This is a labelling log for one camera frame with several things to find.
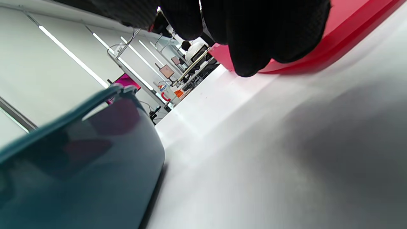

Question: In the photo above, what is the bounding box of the person's right hand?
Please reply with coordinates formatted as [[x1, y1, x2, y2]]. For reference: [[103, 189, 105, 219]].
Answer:
[[51, 0, 331, 77]]

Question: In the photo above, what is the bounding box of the red plastic container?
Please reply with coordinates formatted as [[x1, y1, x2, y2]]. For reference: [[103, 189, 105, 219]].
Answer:
[[208, 0, 407, 74]]

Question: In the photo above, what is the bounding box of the teal plastic basin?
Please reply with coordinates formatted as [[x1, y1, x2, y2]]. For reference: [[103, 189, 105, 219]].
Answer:
[[0, 83, 166, 229]]

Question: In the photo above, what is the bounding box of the white tumbler with red handle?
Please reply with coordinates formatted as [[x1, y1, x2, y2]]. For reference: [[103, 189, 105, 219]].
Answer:
[[158, 83, 172, 103]]

